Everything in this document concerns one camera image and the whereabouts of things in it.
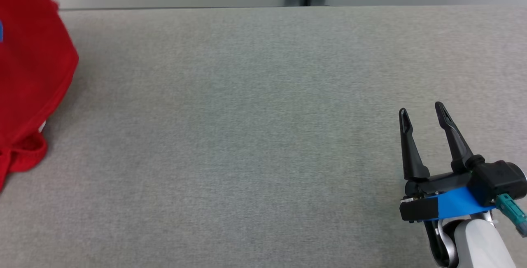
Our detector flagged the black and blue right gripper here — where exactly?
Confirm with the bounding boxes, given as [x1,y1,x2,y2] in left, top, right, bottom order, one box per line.
[398,101,494,223]

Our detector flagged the red basketball jersey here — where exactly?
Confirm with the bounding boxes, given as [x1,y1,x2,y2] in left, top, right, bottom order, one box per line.
[0,0,79,192]

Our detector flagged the teal right camera connector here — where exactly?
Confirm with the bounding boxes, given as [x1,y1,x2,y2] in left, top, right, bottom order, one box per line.
[494,193,527,236]

